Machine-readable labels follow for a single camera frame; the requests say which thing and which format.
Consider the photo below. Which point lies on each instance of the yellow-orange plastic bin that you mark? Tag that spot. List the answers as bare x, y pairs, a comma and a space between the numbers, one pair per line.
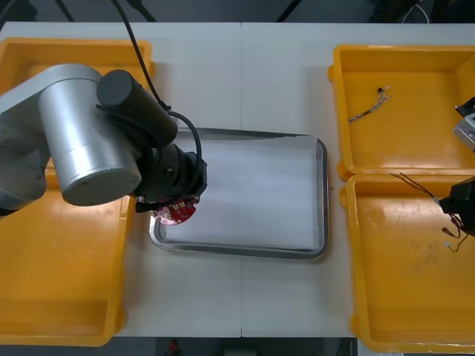
55, 278
408, 148
401, 289
22, 52

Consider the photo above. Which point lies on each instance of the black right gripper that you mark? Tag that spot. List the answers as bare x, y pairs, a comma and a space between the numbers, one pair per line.
462, 202

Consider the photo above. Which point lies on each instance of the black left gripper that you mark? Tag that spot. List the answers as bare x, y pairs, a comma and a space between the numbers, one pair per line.
193, 174

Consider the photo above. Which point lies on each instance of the silver-grey and black left arm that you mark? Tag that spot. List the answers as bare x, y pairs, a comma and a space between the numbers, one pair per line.
74, 130

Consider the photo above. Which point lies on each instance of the round red circuit board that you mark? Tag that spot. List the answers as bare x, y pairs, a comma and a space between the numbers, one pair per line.
175, 217

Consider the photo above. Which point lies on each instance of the steel tray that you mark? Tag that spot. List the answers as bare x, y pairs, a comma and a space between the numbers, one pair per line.
241, 253

